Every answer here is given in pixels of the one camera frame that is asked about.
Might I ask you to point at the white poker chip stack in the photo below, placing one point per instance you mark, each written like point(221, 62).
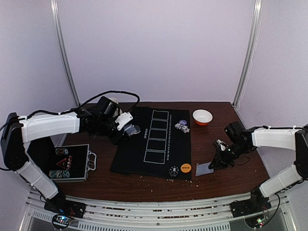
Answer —
point(182, 127)

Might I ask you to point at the orange bowl white inside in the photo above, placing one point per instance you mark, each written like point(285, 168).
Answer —
point(202, 117)

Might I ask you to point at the aluminium corner post right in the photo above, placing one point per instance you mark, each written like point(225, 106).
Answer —
point(254, 31)

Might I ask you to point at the chip stack in case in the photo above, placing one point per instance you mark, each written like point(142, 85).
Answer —
point(59, 174)
point(61, 151)

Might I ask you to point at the blue small blind button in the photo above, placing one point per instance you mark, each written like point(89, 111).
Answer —
point(183, 122)

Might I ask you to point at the grey playing card deck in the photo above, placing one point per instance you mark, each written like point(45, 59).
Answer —
point(129, 129)

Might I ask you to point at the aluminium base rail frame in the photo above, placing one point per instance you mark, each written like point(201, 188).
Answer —
point(196, 215)

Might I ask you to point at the upper chip stack in case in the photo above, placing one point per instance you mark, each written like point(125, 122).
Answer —
point(61, 151)

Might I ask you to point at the orange big blind button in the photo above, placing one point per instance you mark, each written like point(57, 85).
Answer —
point(186, 168)

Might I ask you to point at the dark green chip stack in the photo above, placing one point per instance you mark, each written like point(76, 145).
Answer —
point(173, 171)

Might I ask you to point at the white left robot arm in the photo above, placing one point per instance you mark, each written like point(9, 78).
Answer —
point(27, 147)

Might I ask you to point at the face-down card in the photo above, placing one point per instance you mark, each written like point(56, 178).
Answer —
point(203, 169)

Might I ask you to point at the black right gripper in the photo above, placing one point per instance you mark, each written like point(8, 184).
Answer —
point(220, 155)

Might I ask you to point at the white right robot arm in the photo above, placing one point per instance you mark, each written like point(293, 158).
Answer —
point(288, 147)

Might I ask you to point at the aluminium poker chip case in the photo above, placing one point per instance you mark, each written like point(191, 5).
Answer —
point(80, 161)

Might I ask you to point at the ceramic mug with print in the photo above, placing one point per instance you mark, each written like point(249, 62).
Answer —
point(115, 100)

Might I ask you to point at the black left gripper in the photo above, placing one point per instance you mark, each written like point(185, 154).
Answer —
point(117, 139)

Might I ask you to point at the aluminium corner post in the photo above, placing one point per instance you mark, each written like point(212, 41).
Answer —
point(254, 31)
point(64, 57)

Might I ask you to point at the aluminium corner post left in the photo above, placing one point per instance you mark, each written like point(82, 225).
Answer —
point(64, 57)

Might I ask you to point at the black poker mat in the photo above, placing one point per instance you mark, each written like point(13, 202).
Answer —
point(157, 147)

